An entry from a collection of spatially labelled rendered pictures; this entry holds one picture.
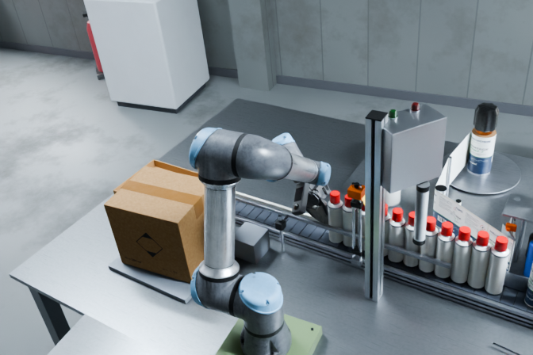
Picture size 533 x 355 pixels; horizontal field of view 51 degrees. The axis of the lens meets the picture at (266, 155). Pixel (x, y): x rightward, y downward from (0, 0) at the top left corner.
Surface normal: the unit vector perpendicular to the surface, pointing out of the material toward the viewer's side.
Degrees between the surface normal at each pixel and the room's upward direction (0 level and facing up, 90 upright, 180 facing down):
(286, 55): 90
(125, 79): 90
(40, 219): 0
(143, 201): 0
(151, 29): 90
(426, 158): 90
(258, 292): 8
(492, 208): 0
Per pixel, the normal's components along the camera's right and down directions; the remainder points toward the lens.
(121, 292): -0.09, -0.83
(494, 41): -0.44, 0.52
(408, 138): 0.39, 0.48
